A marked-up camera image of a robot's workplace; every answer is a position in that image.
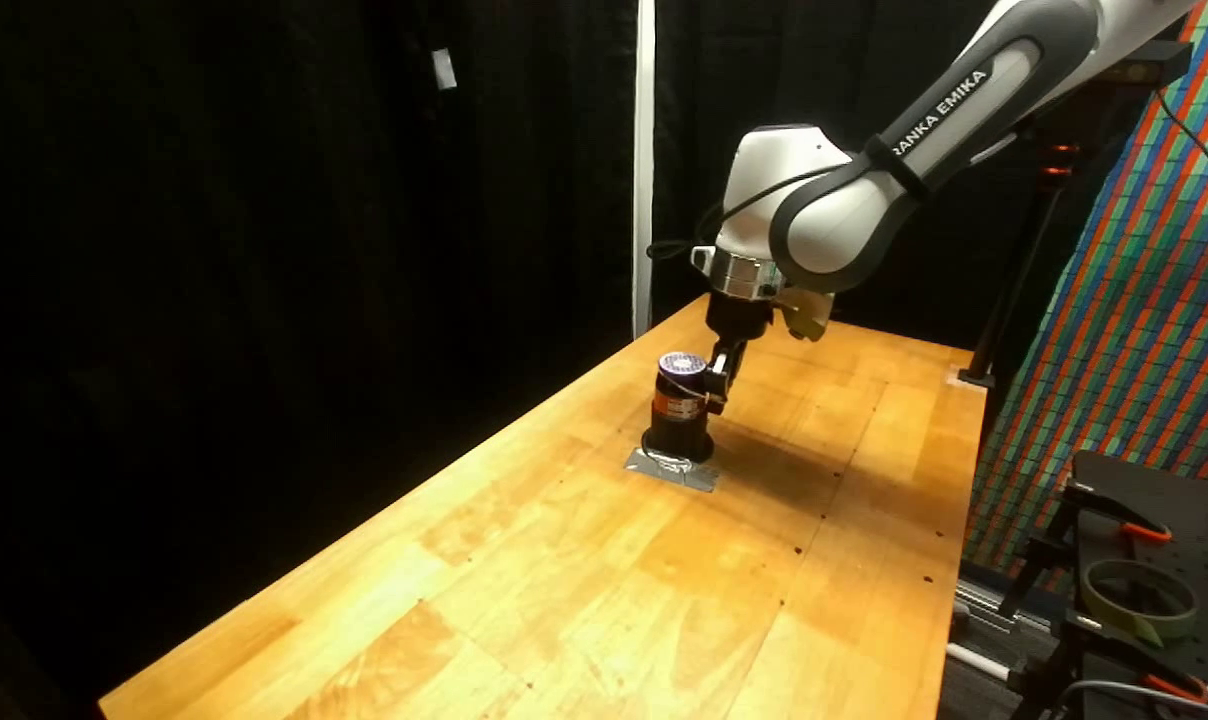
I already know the thin black hanging cable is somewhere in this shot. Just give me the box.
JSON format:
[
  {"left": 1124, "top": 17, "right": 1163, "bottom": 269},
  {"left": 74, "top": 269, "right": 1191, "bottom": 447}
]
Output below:
[{"left": 1144, "top": 72, "right": 1208, "bottom": 212}]

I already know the colourful woven pattern board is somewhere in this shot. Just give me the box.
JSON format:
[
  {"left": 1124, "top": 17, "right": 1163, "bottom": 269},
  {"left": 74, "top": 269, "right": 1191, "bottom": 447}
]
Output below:
[{"left": 962, "top": 0, "right": 1208, "bottom": 580}]

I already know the white pole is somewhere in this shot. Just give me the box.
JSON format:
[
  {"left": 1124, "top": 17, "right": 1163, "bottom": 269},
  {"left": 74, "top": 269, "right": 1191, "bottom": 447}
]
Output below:
[{"left": 626, "top": 0, "right": 664, "bottom": 339}]

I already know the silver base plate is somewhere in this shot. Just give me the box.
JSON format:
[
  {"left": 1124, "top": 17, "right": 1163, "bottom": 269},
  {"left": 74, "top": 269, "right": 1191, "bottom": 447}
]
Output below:
[{"left": 625, "top": 445, "right": 724, "bottom": 497}]

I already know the black camera stand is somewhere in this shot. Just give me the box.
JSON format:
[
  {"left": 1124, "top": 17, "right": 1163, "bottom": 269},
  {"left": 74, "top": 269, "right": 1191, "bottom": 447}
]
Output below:
[{"left": 957, "top": 125, "right": 1084, "bottom": 393}]

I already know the dark cup with purple top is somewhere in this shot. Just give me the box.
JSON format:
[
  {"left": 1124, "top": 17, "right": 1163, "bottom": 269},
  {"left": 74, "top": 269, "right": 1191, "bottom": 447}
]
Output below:
[{"left": 639, "top": 347, "right": 728, "bottom": 467}]

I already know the beige wrist camera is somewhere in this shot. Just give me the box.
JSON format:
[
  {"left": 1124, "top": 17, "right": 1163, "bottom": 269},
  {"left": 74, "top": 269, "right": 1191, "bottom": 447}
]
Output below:
[{"left": 776, "top": 280, "right": 842, "bottom": 347}]

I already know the black metal plate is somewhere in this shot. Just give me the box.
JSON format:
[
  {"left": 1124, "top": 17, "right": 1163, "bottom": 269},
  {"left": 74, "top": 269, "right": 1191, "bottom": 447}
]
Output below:
[{"left": 1064, "top": 447, "right": 1208, "bottom": 542}]

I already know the silver aluminium rail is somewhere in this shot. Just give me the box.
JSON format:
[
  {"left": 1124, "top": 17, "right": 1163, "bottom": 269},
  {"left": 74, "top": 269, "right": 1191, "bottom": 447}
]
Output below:
[{"left": 945, "top": 569, "right": 1039, "bottom": 693}]

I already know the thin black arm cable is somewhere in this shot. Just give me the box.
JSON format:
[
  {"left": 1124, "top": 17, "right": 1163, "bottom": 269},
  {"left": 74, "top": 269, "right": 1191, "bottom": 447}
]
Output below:
[{"left": 642, "top": 128, "right": 930, "bottom": 266}]

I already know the black curtain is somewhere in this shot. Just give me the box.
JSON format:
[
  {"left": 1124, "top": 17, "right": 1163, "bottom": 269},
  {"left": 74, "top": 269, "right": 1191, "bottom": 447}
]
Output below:
[{"left": 0, "top": 0, "right": 1036, "bottom": 720}]

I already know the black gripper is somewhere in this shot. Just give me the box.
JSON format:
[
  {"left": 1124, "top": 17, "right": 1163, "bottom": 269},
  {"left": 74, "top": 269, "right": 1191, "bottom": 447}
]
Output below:
[{"left": 687, "top": 288, "right": 780, "bottom": 422}]

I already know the green tape roll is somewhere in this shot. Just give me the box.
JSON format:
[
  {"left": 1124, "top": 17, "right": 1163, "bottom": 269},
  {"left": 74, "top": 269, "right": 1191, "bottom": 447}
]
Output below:
[{"left": 1075, "top": 551, "right": 1202, "bottom": 634}]

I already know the white tag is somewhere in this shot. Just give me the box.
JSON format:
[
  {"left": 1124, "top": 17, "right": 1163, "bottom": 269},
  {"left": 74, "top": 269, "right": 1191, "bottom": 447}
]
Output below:
[{"left": 427, "top": 46, "right": 462, "bottom": 96}]

